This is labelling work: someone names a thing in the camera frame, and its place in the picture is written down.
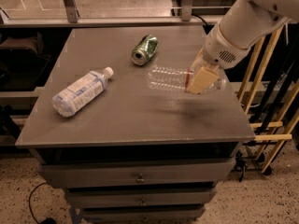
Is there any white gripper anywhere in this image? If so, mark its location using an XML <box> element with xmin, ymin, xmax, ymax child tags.
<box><xmin>186</xmin><ymin>24</ymin><xmax>249</xmax><ymax>94</ymax></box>

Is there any clear water bottle red label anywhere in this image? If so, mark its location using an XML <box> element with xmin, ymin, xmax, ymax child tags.
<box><xmin>147</xmin><ymin>66</ymin><xmax>226</xmax><ymax>94</ymax></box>

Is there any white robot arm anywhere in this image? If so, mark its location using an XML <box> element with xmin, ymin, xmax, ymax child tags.
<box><xmin>185</xmin><ymin>0</ymin><xmax>299</xmax><ymax>94</ymax></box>

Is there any blue label plastic bottle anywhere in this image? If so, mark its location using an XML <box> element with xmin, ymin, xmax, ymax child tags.
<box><xmin>52</xmin><ymin>67</ymin><xmax>114</xmax><ymax>118</ymax></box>

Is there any crushed green soda can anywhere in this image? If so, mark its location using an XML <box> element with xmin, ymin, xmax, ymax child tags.
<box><xmin>132</xmin><ymin>35</ymin><xmax>158</xmax><ymax>66</ymax></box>

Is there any grey drawer cabinet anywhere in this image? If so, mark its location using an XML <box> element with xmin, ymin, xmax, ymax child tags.
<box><xmin>17</xmin><ymin>25</ymin><xmax>254</xmax><ymax>213</ymax></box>

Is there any middle grey drawer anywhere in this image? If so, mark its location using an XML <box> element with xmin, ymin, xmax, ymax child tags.
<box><xmin>66</xmin><ymin>189</ymin><xmax>216</xmax><ymax>208</ymax></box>

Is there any grey drawer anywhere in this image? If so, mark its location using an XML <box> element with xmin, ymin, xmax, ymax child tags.
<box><xmin>82</xmin><ymin>206</ymin><xmax>205</xmax><ymax>223</ymax></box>
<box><xmin>40</xmin><ymin>158</ymin><xmax>235</xmax><ymax>189</ymax></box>
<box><xmin>66</xmin><ymin>189</ymin><xmax>216</xmax><ymax>208</ymax></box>

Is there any top grey drawer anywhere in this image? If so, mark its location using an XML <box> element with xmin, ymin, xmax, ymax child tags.
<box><xmin>40</xmin><ymin>158</ymin><xmax>235</xmax><ymax>189</ymax></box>

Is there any bottom grey drawer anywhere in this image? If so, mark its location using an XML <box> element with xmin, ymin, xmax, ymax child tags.
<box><xmin>82</xmin><ymin>206</ymin><xmax>205</xmax><ymax>223</ymax></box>

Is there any black cable behind table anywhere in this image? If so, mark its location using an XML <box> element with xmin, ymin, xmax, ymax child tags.
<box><xmin>192</xmin><ymin>13</ymin><xmax>210</xmax><ymax>28</ymax></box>

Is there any black floor cable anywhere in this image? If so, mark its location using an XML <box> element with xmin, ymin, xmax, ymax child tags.
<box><xmin>28</xmin><ymin>181</ymin><xmax>57</xmax><ymax>224</ymax></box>

